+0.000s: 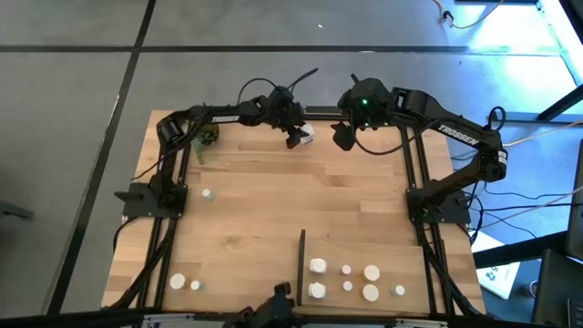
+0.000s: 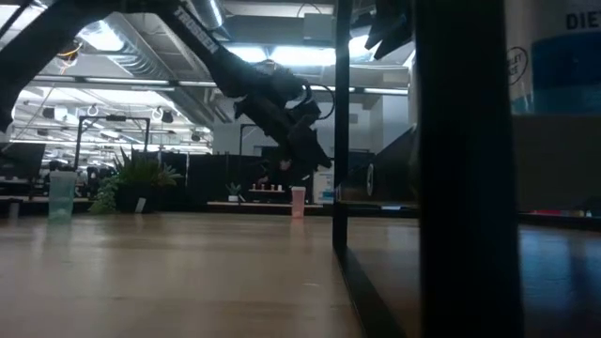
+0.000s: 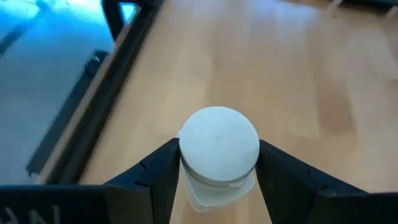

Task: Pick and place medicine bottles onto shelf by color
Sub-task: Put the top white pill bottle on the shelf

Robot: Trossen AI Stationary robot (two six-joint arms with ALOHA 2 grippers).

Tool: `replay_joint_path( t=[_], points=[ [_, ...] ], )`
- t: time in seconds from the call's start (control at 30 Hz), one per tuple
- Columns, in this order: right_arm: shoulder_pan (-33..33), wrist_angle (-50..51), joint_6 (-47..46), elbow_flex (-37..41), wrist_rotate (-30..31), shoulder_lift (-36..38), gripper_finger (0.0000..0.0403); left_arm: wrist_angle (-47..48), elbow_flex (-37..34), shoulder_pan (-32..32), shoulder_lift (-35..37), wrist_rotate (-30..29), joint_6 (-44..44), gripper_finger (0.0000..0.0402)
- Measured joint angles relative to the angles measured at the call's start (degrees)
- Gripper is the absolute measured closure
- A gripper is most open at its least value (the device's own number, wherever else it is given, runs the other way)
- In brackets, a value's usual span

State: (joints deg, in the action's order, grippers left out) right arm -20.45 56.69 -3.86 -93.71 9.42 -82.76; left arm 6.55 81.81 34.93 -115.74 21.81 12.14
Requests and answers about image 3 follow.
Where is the black mounting bar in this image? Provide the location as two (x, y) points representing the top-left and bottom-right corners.
(26, 49), (109, 175)

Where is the black aluminium table frame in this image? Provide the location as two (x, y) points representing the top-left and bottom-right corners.
(46, 0), (398, 185)

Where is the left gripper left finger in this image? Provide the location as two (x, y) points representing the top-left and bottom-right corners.
(103, 138), (182, 224)

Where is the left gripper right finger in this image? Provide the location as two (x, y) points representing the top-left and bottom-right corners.
(255, 139), (398, 224)

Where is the white melatonin bottle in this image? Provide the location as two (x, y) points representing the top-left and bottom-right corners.
(177, 105), (261, 213)

